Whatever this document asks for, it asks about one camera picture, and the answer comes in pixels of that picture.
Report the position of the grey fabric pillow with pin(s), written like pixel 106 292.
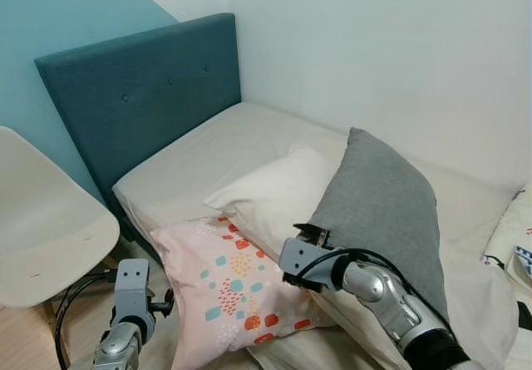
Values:
pixel 382 204

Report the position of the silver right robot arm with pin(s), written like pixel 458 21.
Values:
pixel 399 308

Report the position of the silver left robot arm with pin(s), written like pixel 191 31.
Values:
pixel 120 345

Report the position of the plain white pillow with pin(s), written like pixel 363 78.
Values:
pixel 278 191

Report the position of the pink patterned pillow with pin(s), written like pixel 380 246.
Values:
pixel 216 278

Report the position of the white plastic shell chair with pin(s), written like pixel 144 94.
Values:
pixel 46 220

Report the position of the cream bed mattress sheet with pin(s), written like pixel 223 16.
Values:
pixel 216 150

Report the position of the white blue printed bedding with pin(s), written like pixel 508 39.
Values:
pixel 514 237

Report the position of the teal upholstered headboard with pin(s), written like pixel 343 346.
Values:
pixel 141 96

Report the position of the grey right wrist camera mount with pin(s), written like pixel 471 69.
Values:
pixel 299 259

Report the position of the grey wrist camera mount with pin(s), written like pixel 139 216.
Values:
pixel 131 287
pixel 299 259

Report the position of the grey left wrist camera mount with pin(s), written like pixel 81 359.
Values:
pixel 131 287

